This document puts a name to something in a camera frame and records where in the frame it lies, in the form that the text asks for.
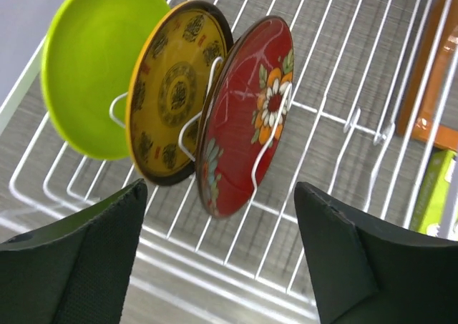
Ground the green illustrated book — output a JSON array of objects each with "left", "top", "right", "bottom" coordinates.
[{"left": 409, "top": 149, "right": 456, "bottom": 237}]

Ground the white wire dish rack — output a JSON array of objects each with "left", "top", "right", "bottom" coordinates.
[{"left": 0, "top": 0, "right": 458, "bottom": 320}]

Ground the lime green plate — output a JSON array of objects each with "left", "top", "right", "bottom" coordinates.
[{"left": 41, "top": 0, "right": 170, "bottom": 160}]

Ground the red floral plate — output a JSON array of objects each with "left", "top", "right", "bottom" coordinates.
[{"left": 196, "top": 15, "right": 294, "bottom": 218}]

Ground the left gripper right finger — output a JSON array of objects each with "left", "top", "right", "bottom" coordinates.
[{"left": 294, "top": 182, "right": 457, "bottom": 323}]

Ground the yellow patterned plate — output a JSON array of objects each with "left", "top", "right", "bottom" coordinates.
[{"left": 125, "top": 0, "right": 233, "bottom": 186}]

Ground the wooden shelf rack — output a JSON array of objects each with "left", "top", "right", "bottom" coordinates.
[{"left": 396, "top": 0, "right": 457, "bottom": 142}]

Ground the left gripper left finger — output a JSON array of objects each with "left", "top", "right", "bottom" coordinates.
[{"left": 1, "top": 179, "right": 147, "bottom": 323}]

